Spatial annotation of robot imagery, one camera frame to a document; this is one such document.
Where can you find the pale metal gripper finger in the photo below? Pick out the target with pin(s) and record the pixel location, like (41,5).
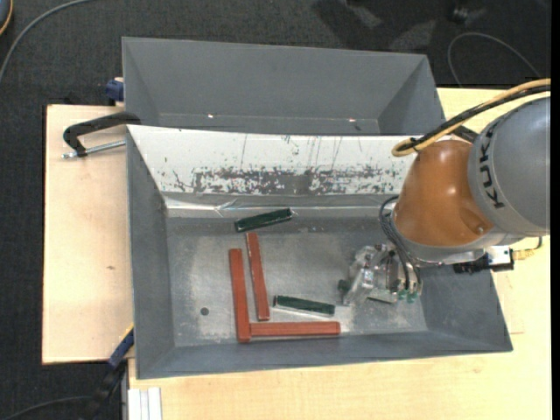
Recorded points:
(364,286)
(366,257)

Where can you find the dark green flat block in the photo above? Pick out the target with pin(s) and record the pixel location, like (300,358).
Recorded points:
(304,305)
(263,220)

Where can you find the grey metal bin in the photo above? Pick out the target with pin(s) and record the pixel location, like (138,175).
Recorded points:
(302,274)

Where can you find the red-brown flat block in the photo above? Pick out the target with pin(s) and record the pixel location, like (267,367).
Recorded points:
(258,276)
(240,296)
(295,328)

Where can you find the pale wood board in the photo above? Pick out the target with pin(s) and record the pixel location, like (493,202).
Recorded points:
(85,243)

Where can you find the black cylinder on white bracket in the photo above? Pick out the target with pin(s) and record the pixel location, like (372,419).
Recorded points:
(499,257)

